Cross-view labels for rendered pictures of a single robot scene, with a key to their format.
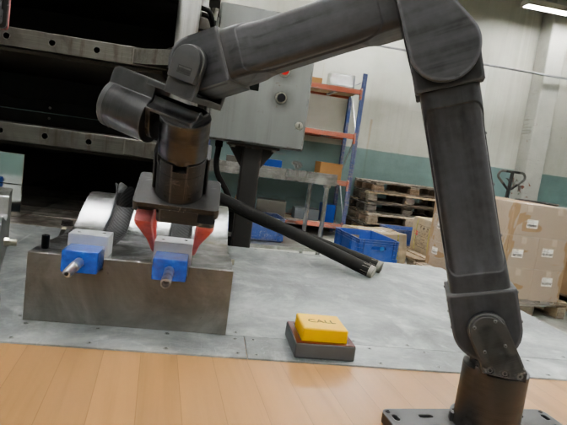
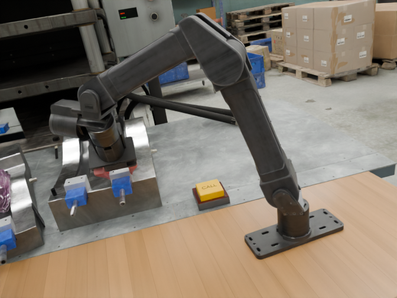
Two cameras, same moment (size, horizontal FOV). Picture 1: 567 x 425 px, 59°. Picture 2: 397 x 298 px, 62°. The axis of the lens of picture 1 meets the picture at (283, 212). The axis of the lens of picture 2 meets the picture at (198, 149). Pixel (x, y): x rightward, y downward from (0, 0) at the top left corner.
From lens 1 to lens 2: 24 cm
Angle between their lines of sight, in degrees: 18
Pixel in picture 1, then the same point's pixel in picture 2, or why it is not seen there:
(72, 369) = (94, 257)
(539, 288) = (358, 60)
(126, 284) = (103, 200)
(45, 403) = (88, 282)
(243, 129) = (137, 45)
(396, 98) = not seen: outside the picture
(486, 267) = (275, 168)
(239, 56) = (115, 89)
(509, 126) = not seen: outside the picture
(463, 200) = (256, 138)
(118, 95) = (59, 121)
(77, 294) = (81, 213)
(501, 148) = not seen: outside the picture
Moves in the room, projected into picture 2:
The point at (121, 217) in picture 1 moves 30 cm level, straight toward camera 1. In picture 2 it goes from (85, 148) to (93, 194)
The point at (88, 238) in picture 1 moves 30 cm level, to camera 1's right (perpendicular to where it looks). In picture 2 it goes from (74, 185) to (198, 165)
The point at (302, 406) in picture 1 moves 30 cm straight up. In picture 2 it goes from (206, 243) to (182, 110)
